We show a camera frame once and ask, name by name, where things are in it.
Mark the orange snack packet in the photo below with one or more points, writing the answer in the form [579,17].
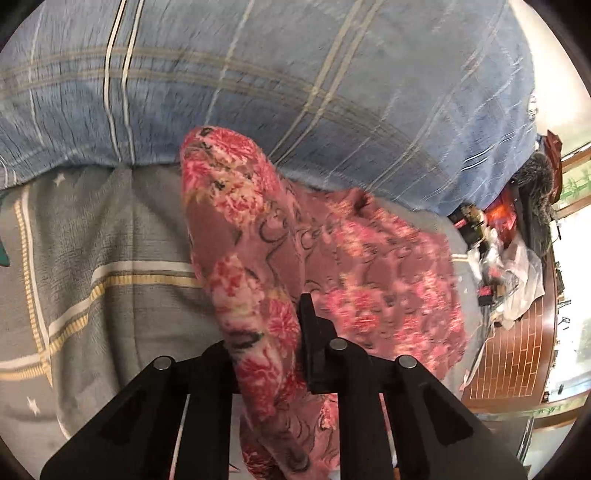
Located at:
[503,217]

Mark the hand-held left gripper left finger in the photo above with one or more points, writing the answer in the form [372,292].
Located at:
[138,415]

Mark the grey striped bed sheet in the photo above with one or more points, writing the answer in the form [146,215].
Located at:
[101,277]

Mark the red brown cloth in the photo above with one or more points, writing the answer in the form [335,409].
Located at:
[550,154]

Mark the dark fur-trimmed garment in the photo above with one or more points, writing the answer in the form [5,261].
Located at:
[538,198]

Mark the pink floral shirt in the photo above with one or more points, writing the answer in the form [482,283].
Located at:
[286,258]

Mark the pile of small sundries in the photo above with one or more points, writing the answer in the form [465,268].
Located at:
[480,249]

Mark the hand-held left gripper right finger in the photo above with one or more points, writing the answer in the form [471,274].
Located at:
[406,415]

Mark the green bamboo picture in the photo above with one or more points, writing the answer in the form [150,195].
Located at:
[575,184]

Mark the brick patterned wooden board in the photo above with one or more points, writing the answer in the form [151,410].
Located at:
[512,355]

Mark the white plastic bag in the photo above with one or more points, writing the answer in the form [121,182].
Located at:
[519,277]

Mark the blue plaid pillow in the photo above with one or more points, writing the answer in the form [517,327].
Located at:
[277,83]

